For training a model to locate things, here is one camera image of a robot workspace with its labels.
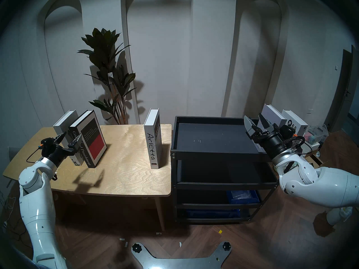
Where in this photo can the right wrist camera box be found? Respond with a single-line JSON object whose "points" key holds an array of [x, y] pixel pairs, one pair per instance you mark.
{"points": [[288, 131]]}

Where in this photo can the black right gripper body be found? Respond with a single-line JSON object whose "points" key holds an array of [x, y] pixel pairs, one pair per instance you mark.
{"points": [[272, 143]]}

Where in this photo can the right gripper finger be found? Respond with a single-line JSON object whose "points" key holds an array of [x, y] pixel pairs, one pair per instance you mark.
{"points": [[249, 127], [265, 122]]}

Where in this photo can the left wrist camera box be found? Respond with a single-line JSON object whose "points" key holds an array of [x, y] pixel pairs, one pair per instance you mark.
{"points": [[47, 143]]}

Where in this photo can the clear plastic storage box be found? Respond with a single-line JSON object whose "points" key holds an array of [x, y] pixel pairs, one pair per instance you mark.
{"points": [[317, 134]]}

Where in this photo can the grey Discontent book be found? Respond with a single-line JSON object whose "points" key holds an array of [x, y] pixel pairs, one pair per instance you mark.
{"points": [[273, 114]]}

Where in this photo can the grey metal robot base plate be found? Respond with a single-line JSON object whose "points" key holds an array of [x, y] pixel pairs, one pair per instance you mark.
{"points": [[179, 264]]}

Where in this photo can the brown cardboard box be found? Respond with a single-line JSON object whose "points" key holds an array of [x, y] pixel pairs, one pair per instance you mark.
{"points": [[316, 159]]}

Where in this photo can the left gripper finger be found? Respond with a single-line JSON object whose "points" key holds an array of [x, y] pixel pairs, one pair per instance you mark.
{"points": [[75, 142], [60, 138]]}

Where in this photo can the grey Statue of Liberty book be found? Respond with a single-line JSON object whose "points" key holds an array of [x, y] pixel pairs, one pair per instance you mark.
{"points": [[63, 122]]}

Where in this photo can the blue plastic bin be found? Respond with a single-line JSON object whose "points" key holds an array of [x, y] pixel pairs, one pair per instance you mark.
{"points": [[242, 196]]}

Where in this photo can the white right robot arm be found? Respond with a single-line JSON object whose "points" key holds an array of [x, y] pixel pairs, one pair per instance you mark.
{"points": [[322, 184]]}

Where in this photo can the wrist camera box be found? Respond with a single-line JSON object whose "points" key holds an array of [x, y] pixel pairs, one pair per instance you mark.
{"points": [[47, 143], [288, 131]]}

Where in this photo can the white Design Hotels yearbook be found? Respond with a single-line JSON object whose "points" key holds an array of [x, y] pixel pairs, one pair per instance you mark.
{"points": [[294, 121]]}

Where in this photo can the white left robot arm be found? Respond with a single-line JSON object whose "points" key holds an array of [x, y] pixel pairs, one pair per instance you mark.
{"points": [[39, 209]]}

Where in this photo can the dark green potted plant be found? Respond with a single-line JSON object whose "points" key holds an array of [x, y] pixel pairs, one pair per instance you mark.
{"points": [[102, 47]]}

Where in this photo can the black metal shelf cart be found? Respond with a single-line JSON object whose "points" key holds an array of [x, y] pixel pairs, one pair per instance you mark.
{"points": [[213, 142]]}

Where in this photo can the light wooden display table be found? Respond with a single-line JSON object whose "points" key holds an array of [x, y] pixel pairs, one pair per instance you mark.
{"points": [[126, 173]]}

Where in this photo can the white Arletta book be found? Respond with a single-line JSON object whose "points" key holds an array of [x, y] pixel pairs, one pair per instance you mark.
{"points": [[152, 142]]}

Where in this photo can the white cardboard box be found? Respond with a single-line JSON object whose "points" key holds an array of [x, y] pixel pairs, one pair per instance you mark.
{"points": [[312, 146]]}

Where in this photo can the white bin with bag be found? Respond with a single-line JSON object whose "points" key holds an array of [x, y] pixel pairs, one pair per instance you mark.
{"points": [[340, 215]]}

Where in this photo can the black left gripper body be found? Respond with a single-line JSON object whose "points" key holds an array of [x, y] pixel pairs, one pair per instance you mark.
{"points": [[57, 155]]}

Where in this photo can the black Crime and Punishment book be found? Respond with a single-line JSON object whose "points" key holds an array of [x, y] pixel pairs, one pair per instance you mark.
{"points": [[94, 142]]}

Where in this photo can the black base knob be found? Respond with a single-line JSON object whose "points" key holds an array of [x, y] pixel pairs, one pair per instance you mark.
{"points": [[226, 246], [136, 247]]}

